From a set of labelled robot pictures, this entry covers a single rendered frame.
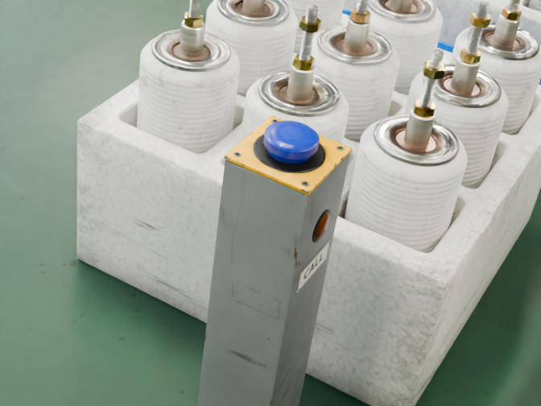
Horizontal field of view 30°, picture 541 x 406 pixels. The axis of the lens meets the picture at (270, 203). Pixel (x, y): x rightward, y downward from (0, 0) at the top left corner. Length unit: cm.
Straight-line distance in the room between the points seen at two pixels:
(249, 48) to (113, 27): 53
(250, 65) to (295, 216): 35
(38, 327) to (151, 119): 24
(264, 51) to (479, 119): 23
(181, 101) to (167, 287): 20
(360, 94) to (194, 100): 17
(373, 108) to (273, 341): 31
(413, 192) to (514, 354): 29
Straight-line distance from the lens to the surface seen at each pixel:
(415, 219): 89
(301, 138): 73
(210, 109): 96
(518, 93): 108
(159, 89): 95
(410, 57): 111
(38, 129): 131
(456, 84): 98
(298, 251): 74
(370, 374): 96
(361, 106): 101
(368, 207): 90
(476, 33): 97
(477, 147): 98
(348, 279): 91
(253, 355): 82
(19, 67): 143
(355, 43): 101
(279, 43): 104
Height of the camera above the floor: 73
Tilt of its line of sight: 37 degrees down
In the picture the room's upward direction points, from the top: 9 degrees clockwise
